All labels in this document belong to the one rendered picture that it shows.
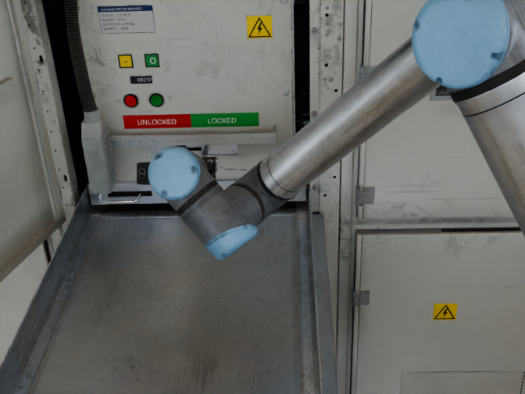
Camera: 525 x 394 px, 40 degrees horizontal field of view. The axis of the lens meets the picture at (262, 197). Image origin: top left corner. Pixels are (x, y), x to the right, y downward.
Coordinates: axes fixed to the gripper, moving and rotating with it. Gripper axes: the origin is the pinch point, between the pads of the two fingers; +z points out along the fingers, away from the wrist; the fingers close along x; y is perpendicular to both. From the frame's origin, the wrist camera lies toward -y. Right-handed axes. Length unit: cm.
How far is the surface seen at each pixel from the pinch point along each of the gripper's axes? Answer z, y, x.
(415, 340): 36, 55, -45
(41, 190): 11.2, -37.4, -2.4
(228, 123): 9.8, 8.0, 12.4
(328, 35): -4.9, 31.1, 29.2
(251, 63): 2.6, 14.2, 25.0
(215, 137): 7.3, 5.1, 9.0
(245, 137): 7.4, 12.1, 8.7
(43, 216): 13.2, -37.9, -8.7
